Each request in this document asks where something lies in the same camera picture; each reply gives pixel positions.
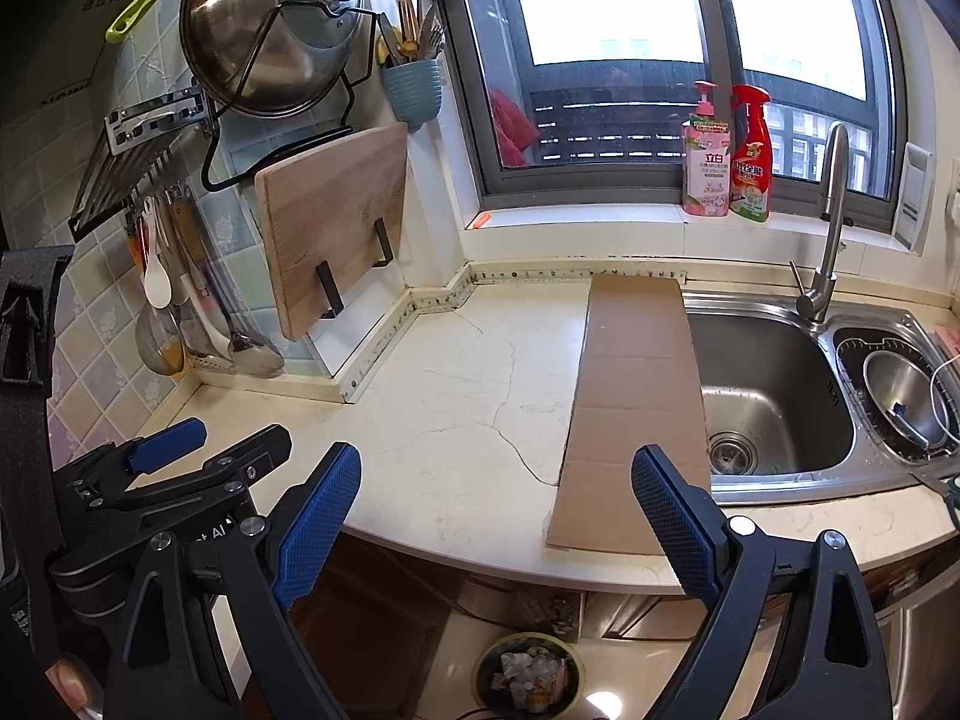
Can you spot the red spray bottle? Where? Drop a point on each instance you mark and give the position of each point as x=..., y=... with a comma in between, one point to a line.
x=751, y=165

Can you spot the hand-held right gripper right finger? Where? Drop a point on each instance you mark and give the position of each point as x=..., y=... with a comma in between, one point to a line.
x=675, y=525

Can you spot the brown cardboard sheet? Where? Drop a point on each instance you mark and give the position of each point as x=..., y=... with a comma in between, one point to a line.
x=637, y=405

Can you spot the round trash bin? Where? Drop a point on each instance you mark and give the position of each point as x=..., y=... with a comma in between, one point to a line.
x=487, y=667

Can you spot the bundle of cutlery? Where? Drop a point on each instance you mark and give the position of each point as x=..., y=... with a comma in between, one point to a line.
x=411, y=34

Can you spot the steel faucet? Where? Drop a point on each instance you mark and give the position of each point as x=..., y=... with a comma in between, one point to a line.
x=829, y=202

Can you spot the steel pot lid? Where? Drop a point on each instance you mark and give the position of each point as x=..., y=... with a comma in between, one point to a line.
x=240, y=37

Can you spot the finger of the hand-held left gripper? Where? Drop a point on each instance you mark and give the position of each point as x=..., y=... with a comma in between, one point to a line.
x=169, y=442
x=251, y=454

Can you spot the pink carton on sill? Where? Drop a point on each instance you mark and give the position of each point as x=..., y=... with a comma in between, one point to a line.
x=706, y=165

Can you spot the white plastic spoon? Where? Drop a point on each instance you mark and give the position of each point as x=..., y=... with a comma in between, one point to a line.
x=157, y=277

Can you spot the grey window frame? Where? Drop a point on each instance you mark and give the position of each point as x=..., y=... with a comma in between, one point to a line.
x=480, y=127

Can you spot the steel strainer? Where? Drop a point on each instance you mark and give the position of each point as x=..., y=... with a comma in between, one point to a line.
x=157, y=345

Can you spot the black cutting board stand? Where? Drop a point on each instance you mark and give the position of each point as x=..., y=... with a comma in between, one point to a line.
x=330, y=300

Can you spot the red cloth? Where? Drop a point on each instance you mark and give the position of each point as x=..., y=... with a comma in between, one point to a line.
x=514, y=127

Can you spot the white wall socket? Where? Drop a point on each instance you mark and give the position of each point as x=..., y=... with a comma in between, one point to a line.
x=915, y=195

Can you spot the stainless steel sink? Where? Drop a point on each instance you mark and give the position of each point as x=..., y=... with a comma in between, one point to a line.
x=765, y=390

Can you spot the wooden cutting board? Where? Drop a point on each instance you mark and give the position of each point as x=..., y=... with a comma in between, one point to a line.
x=330, y=217

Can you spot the steel wall rack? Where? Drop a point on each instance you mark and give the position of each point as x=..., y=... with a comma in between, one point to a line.
x=127, y=157

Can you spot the person's left hand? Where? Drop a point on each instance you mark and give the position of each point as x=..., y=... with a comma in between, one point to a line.
x=75, y=686

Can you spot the blue utensil holder cup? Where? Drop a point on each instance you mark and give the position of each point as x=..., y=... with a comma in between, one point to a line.
x=412, y=94

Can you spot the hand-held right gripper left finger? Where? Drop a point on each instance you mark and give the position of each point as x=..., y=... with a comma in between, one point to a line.
x=315, y=525

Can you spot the steel bowl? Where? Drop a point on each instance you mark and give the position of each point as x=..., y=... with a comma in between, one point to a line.
x=896, y=390

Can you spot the black drain basket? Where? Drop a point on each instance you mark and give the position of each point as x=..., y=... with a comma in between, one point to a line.
x=847, y=360

